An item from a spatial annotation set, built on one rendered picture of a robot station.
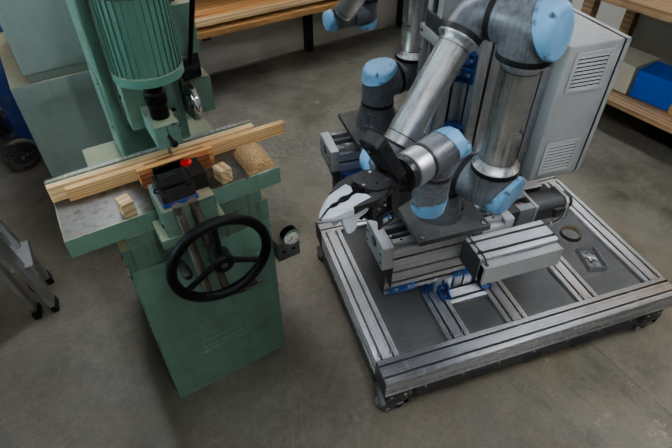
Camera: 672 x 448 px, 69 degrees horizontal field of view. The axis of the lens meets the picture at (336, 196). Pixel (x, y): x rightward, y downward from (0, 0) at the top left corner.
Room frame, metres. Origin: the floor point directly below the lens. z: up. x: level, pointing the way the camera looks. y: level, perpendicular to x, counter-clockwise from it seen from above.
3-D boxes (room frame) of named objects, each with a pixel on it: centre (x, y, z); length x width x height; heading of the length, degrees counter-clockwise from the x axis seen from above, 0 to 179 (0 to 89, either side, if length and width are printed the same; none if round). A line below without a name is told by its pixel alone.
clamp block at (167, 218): (0.99, 0.41, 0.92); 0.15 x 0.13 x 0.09; 122
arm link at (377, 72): (1.55, -0.15, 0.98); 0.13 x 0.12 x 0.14; 122
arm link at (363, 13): (1.84, -0.10, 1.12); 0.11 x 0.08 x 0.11; 122
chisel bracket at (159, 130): (1.19, 0.49, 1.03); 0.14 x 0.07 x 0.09; 32
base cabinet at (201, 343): (1.28, 0.55, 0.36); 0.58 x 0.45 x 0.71; 32
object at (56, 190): (1.18, 0.52, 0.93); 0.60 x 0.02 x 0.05; 122
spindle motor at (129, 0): (1.18, 0.48, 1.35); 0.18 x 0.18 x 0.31
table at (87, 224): (1.07, 0.45, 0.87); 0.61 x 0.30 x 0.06; 122
